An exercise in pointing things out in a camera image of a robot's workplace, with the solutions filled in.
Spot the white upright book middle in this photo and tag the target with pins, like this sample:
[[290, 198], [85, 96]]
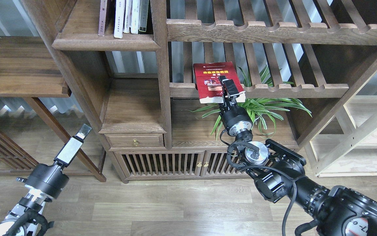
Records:
[[135, 16]]

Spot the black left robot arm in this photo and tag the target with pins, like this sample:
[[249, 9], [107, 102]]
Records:
[[25, 214]]

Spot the pale lavender paperback book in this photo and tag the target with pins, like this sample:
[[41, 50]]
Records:
[[119, 18]]

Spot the white upright book left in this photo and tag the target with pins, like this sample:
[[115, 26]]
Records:
[[127, 16]]

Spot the dark wooden side table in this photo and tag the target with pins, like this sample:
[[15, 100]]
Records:
[[30, 132]]

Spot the light wooden shelf rack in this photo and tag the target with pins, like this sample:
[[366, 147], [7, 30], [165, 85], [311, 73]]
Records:
[[347, 146]]

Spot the dark wooden bookshelf cabinet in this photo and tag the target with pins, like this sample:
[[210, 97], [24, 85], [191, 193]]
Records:
[[142, 86]]

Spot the red paperback book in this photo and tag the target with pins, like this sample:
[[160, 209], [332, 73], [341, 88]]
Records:
[[208, 84]]

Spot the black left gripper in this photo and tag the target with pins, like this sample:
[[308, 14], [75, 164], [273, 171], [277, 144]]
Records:
[[45, 182]]

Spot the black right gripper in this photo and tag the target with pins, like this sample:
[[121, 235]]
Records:
[[235, 118]]

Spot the white upright book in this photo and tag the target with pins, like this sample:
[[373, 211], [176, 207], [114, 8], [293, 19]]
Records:
[[135, 16], [127, 16]]

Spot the maroon book with white characters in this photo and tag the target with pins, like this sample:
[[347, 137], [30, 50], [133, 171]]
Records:
[[104, 16]]

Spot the dark green upright book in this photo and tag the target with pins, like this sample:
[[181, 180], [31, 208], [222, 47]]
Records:
[[143, 17]]

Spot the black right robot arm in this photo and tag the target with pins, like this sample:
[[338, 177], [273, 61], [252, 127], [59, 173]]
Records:
[[278, 172]]

